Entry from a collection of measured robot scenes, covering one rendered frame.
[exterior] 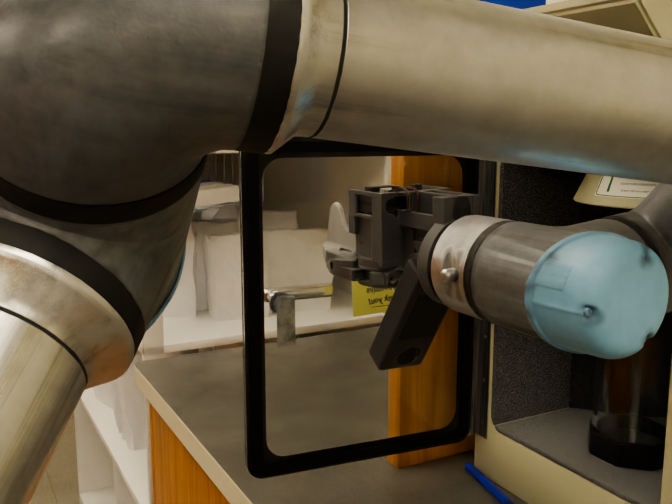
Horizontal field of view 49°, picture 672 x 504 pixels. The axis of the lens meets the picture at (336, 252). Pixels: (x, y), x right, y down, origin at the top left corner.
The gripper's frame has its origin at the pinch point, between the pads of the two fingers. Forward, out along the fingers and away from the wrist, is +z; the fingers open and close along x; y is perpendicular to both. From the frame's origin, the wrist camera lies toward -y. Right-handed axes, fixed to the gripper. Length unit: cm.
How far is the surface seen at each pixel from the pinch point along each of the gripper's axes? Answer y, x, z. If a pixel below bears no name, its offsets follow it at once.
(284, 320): -9.2, 1.2, 10.1
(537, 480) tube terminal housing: -30.6, -25.9, -2.6
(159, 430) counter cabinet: -46, 0, 72
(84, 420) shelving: -92, -9, 202
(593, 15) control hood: 21.3, -15.9, -17.4
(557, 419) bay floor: -27.0, -35.1, 3.3
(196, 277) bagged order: -27, -25, 119
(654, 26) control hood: 19.9, -17.5, -22.3
